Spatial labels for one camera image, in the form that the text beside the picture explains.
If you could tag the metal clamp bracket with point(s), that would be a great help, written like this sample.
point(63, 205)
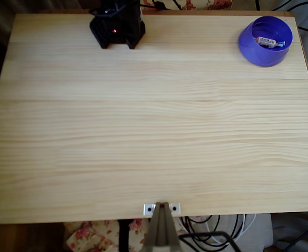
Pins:
point(162, 228)

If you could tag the pink white candy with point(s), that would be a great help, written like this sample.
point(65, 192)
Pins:
point(267, 41)

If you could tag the silver metal mounting bracket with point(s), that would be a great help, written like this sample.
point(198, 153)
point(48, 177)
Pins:
point(146, 207)

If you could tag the thin black post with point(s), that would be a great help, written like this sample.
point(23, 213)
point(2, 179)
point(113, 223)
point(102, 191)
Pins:
point(257, 4)

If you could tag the purple plastic bowl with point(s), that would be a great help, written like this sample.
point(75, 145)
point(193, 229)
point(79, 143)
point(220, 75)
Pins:
point(248, 50)

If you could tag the floral patterned cloth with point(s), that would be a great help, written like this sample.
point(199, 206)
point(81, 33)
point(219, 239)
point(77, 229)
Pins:
point(217, 4)
point(91, 236)

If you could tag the black table leg post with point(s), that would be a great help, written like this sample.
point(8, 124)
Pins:
point(123, 236)

